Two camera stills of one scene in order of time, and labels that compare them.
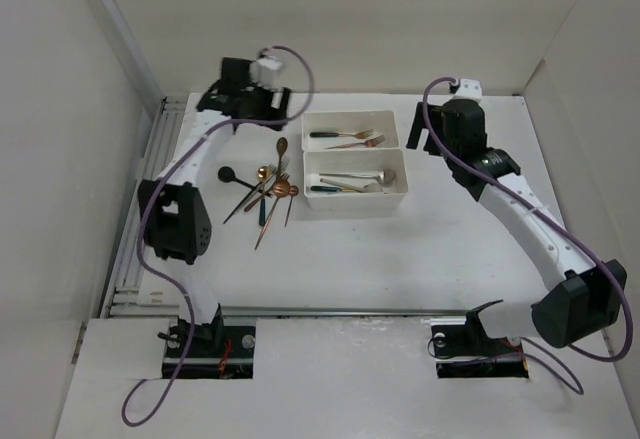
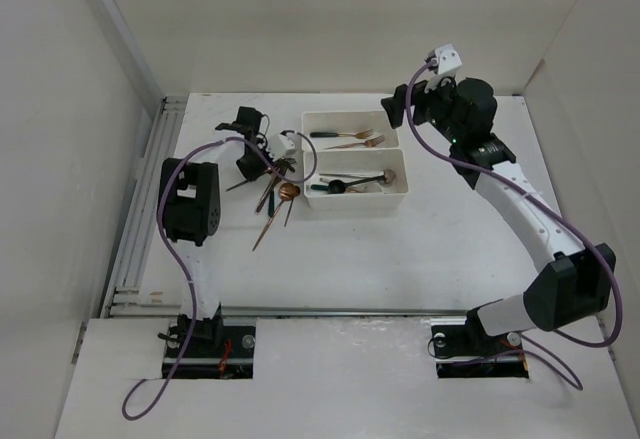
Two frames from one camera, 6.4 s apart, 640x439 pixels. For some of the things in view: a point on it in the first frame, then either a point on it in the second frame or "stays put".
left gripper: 270,94 -> 253,174
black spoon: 227,174 -> 338,186
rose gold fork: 368,143 stays put
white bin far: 382,122 stays put
